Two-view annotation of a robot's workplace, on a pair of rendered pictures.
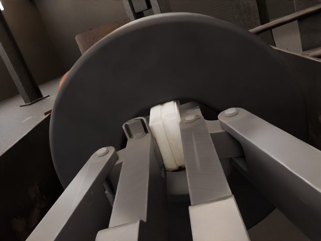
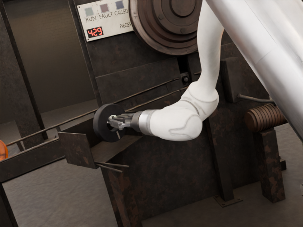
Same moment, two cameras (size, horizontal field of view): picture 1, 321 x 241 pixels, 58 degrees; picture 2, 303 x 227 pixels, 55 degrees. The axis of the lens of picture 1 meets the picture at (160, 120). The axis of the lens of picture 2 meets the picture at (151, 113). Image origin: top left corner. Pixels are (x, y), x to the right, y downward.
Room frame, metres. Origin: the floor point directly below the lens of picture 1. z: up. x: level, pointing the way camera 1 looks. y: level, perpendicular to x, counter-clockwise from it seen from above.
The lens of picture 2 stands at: (-0.67, 0.77, 0.96)
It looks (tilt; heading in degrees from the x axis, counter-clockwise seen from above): 13 degrees down; 309
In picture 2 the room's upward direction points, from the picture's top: 14 degrees counter-clockwise
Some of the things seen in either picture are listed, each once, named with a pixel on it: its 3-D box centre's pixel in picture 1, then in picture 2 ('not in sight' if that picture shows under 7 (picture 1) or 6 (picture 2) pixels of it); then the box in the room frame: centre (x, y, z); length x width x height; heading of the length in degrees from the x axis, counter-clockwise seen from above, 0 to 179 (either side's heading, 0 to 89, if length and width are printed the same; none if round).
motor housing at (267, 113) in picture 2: not in sight; (273, 151); (-0.22, -0.73, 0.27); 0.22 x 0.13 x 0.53; 48
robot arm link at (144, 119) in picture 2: not in sight; (152, 122); (-0.06, 0.02, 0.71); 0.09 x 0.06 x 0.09; 83
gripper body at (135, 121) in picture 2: not in sight; (137, 121); (0.01, 0.01, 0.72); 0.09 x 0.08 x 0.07; 173
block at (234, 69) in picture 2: not in sight; (231, 79); (-0.05, -0.76, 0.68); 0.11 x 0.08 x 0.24; 138
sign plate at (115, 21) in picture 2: not in sight; (107, 18); (0.41, -0.40, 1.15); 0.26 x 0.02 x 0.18; 48
